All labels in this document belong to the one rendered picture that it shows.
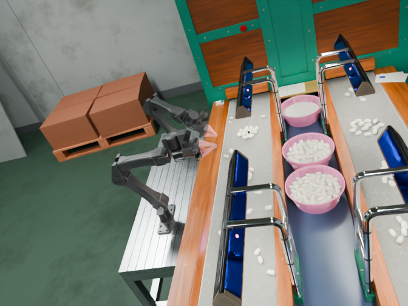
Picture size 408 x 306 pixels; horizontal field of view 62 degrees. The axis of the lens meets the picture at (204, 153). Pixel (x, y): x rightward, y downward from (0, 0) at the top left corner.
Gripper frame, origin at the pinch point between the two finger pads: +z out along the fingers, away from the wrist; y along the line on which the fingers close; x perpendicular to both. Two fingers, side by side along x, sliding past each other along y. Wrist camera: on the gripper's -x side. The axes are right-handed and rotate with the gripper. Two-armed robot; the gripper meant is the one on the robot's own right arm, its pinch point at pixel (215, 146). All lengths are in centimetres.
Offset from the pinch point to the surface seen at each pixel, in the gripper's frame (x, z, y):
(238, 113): -0.2, 11.1, 23.7
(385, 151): 0, 62, -24
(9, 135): 79, -319, 232
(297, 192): 33.5, 31.4, -2.2
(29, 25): -32, -252, 301
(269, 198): 33.0, 18.4, -3.9
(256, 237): 33.1, 10.9, -25.9
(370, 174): -5, 53, -39
